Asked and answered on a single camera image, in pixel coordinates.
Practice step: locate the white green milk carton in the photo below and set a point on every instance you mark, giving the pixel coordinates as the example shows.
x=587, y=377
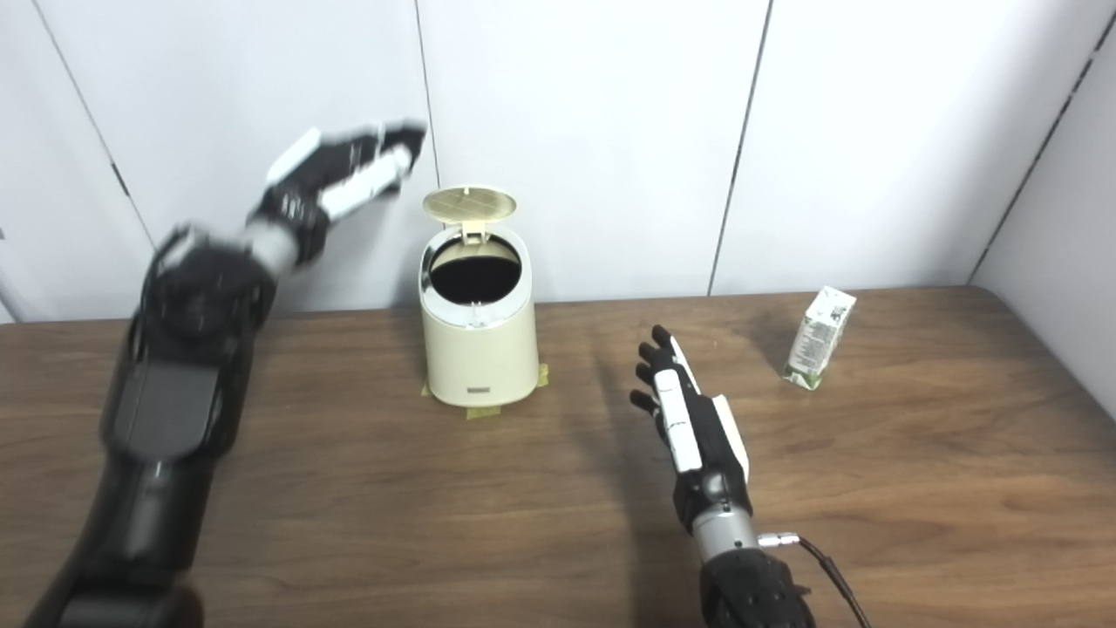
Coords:
x=819, y=340

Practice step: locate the cream-colored bin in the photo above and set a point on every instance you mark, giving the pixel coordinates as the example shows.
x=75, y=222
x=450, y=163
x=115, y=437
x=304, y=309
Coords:
x=479, y=349

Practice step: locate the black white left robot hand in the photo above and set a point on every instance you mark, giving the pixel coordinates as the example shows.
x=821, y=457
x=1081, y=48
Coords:
x=327, y=179

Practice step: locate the round cream bin lid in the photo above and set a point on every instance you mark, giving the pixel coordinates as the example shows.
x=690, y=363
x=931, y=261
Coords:
x=469, y=203

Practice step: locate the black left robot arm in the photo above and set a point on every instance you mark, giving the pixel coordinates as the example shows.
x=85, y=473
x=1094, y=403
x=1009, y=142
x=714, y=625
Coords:
x=166, y=410

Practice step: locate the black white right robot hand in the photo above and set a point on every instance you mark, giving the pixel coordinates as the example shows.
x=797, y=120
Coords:
x=706, y=445

